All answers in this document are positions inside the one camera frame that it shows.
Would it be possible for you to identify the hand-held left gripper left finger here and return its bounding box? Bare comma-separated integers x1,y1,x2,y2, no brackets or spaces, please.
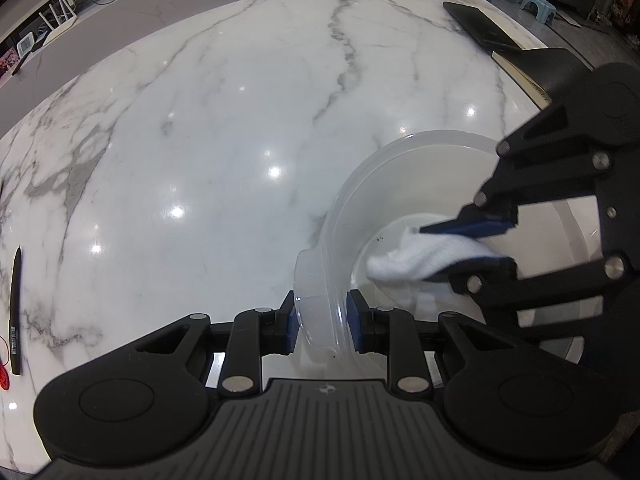
102,290,300,395

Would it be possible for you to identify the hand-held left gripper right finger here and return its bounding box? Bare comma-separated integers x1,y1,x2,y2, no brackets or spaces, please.
346,289,536,402

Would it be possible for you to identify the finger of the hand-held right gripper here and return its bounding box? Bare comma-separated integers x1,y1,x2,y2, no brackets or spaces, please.
425,256,628,331
420,95,613,237

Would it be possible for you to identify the white cloth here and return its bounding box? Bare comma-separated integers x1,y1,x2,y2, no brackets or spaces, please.
366,226,501,311

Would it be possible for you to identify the clear plastic bowl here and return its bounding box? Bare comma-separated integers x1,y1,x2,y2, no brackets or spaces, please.
294,130,601,368

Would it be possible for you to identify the black notebook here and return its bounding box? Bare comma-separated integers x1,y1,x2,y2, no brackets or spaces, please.
491,48,594,111

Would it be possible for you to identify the small teal stool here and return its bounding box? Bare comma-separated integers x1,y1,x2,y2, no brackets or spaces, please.
520,0,557,26

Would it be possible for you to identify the black pen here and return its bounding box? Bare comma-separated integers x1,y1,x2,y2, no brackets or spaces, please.
9,245,24,376

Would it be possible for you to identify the red tag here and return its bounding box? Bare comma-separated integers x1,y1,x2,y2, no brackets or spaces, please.
0,335,12,392

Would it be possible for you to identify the white router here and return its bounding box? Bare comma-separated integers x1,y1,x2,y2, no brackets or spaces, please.
39,0,79,44

